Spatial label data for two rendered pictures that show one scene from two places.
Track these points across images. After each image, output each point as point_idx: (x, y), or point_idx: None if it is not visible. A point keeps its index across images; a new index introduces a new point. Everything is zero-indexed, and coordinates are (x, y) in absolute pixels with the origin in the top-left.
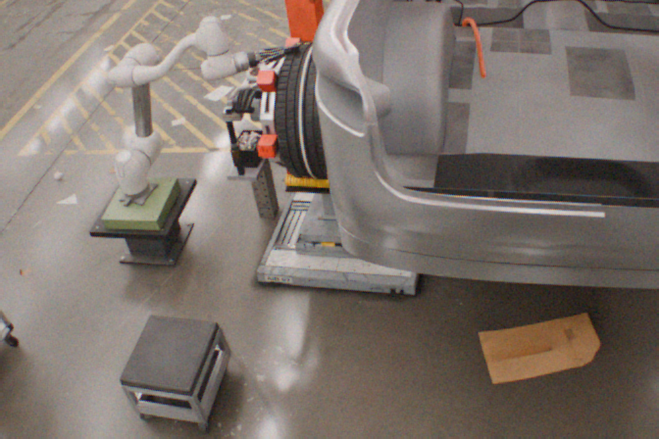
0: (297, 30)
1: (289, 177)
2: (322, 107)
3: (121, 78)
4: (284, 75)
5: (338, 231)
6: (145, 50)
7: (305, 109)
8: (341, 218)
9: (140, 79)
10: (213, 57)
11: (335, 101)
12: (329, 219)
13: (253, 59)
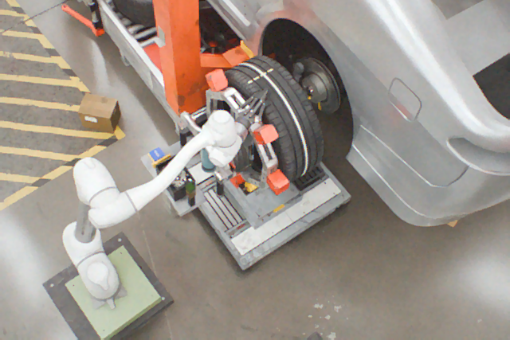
0: (182, 54)
1: (252, 185)
2: (476, 168)
3: (121, 217)
4: (278, 123)
5: (282, 194)
6: (102, 169)
7: (307, 140)
8: (442, 214)
9: (144, 205)
10: (230, 146)
11: (479, 158)
12: (264, 189)
13: (249, 124)
